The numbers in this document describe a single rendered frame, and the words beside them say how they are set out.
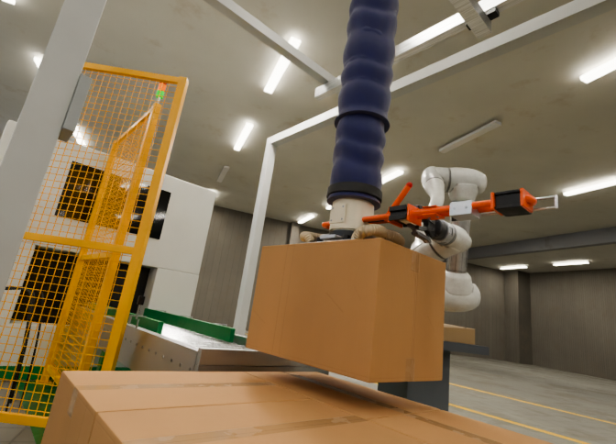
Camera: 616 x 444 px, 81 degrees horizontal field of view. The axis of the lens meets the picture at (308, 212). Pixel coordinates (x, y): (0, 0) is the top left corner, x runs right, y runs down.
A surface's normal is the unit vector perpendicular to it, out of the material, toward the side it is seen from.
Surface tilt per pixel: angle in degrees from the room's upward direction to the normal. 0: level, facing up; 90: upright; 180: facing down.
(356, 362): 90
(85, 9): 90
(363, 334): 90
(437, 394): 90
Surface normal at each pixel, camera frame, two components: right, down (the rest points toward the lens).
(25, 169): 0.67, -0.11
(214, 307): 0.37, -0.20
